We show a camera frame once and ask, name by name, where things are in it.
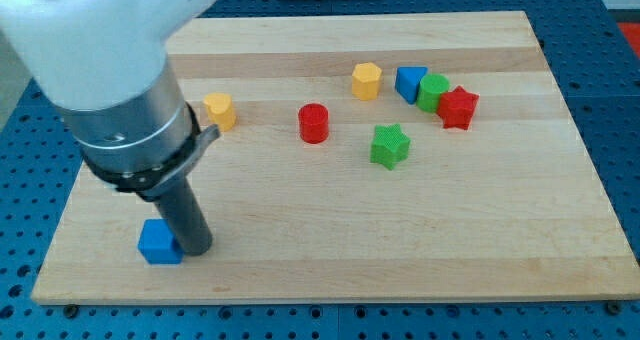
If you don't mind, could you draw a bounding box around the red star block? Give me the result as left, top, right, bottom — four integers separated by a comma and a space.
436, 86, 480, 130

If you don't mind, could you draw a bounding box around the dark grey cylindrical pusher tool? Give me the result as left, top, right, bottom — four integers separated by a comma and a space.
153, 178, 213, 256

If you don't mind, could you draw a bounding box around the light wooden board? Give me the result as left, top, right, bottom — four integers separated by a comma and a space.
32, 11, 639, 305

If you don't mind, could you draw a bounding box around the red cylinder block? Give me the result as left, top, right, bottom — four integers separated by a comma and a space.
298, 103, 329, 144

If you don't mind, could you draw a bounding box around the yellow heart block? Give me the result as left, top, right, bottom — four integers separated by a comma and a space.
203, 93, 237, 132

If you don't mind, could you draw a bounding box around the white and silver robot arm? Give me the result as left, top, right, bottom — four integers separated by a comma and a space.
1, 0, 217, 192

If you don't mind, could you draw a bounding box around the green star block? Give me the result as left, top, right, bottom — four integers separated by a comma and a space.
370, 123, 411, 170

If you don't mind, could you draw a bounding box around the green cylinder block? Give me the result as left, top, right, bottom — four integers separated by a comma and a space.
416, 73, 450, 113

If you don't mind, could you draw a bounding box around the yellow hexagon block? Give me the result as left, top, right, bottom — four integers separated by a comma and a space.
352, 62, 382, 101

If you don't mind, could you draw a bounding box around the blue cube block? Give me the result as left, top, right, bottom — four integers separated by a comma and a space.
137, 219, 183, 265

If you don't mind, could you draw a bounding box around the blue triangle block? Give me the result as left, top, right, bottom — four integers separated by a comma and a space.
394, 66, 428, 105

